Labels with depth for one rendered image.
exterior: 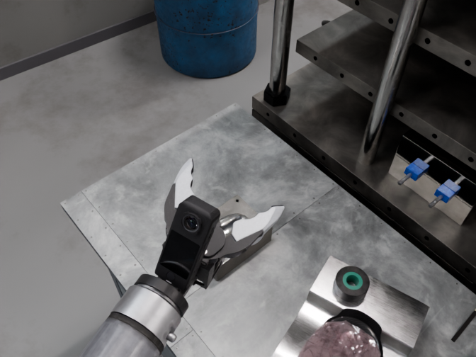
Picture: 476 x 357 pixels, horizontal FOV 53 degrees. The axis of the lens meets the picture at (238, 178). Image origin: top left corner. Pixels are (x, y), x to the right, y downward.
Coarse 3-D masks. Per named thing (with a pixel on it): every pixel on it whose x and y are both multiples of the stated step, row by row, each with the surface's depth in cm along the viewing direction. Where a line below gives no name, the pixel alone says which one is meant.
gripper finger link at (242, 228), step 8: (272, 208) 65; (280, 208) 66; (256, 216) 64; (264, 216) 64; (272, 216) 64; (240, 224) 63; (248, 224) 63; (256, 224) 63; (264, 224) 64; (272, 224) 64; (232, 232) 62; (240, 232) 62; (248, 232) 62; (264, 232) 64; (256, 240) 67
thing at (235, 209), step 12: (228, 204) 137; (240, 204) 137; (228, 216) 135; (240, 216) 136; (252, 216) 135; (228, 228) 135; (264, 240) 134; (252, 252) 134; (228, 264) 128; (216, 276) 128
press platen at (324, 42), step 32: (320, 32) 161; (352, 32) 161; (384, 32) 161; (320, 64) 156; (352, 64) 150; (384, 64) 150; (416, 64) 150; (448, 64) 150; (416, 96) 141; (448, 96) 141; (416, 128) 138; (448, 128) 133
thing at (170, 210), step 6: (174, 186) 65; (174, 192) 65; (168, 198) 64; (174, 198) 64; (168, 204) 64; (174, 204) 64; (168, 210) 63; (174, 210) 63; (168, 216) 62; (168, 222) 62; (168, 228) 61
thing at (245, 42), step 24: (168, 0) 272; (192, 0) 265; (216, 0) 265; (240, 0) 273; (168, 24) 285; (192, 24) 277; (216, 24) 277; (240, 24) 285; (168, 48) 302; (192, 48) 290; (216, 48) 289; (240, 48) 298; (192, 72) 304; (216, 72) 303
